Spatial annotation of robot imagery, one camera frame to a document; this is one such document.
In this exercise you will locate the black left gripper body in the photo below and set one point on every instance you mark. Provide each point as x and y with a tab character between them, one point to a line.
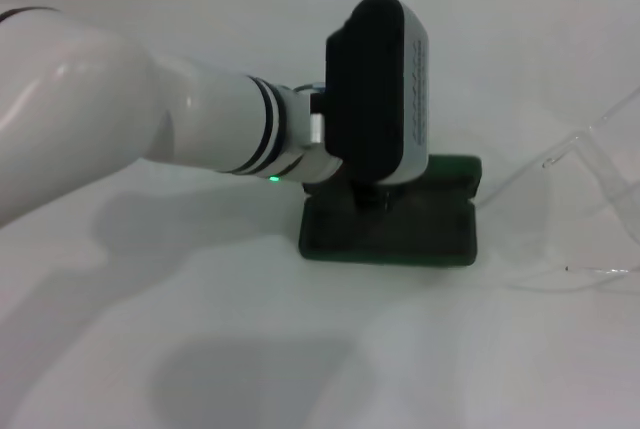
372	196

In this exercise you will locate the green glasses case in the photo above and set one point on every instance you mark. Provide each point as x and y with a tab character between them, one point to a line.
390	244

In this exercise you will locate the clear white glasses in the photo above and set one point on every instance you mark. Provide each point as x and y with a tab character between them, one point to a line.
600	149

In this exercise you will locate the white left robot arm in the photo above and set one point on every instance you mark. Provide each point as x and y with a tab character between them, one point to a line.
100	99

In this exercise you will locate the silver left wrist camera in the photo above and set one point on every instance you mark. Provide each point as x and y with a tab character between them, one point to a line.
365	89

